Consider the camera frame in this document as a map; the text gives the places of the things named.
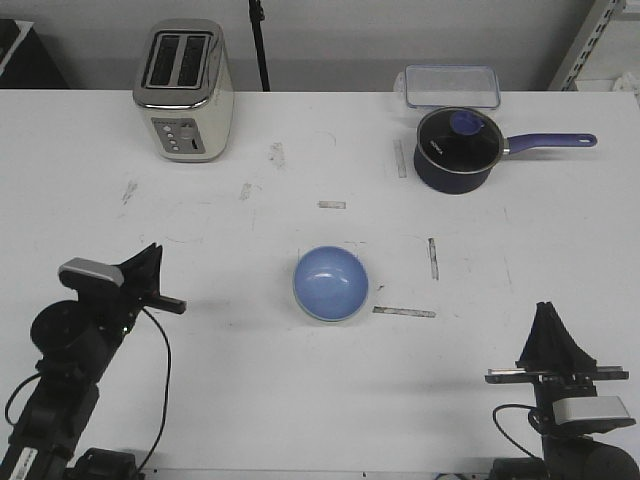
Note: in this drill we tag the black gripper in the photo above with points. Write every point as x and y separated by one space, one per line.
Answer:
549 351
115 313

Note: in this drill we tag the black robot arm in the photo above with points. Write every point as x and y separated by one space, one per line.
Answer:
78 340
568 454

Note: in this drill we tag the dark blue saucepan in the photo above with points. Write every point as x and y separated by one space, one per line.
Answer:
460 183

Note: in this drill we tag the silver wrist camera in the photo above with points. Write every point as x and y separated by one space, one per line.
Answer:
601 408
79 273

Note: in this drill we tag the clear plastic food container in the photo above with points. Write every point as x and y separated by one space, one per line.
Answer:
428 86

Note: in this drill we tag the green bowl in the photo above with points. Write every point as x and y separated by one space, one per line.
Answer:
331 310

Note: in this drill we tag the grey metal shelf upright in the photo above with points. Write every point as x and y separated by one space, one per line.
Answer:
593 27

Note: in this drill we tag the blue bowl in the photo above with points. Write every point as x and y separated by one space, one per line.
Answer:
329 271

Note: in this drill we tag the glass pot lid blue knob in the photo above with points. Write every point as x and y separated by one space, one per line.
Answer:
460 140

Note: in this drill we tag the cream two-slot toaster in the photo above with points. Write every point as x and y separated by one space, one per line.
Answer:
183 90

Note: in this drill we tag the black tripod pole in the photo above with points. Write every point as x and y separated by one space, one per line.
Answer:
256 17

